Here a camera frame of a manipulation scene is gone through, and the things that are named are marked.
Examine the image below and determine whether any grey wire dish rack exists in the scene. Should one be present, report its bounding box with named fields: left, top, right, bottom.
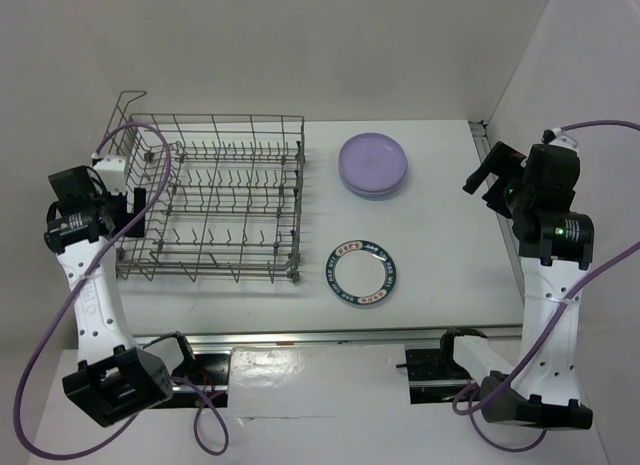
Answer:
left=107, top=90, right=306, bottom=282

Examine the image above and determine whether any large purple plate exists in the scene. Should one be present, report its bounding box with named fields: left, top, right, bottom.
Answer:
left=338, top=133, right=408, bottom=191

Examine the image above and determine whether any white plate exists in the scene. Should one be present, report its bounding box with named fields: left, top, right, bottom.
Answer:
left=324, top=239, right=398, bottom=309

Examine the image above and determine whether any small purple plate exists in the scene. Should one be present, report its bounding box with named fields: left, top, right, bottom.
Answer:
left=345, top=183, right=401, bottom=193

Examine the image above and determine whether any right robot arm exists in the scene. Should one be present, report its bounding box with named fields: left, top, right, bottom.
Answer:
left=436, top=135, right=595, bottom=430

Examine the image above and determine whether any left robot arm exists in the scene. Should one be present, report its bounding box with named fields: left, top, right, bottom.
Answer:
left=44, top=155, right=198, bottom=427

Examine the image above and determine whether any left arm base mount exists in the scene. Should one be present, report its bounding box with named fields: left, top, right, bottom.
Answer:
left=155, top=351, right=231, bottom=409

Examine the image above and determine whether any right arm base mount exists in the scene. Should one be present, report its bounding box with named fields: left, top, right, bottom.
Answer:
left=396, top=349, right=472, bottom=405

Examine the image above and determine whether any aluminium rail front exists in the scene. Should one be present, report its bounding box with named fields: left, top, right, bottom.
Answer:
left=134, top=325, right=526, bottom=348

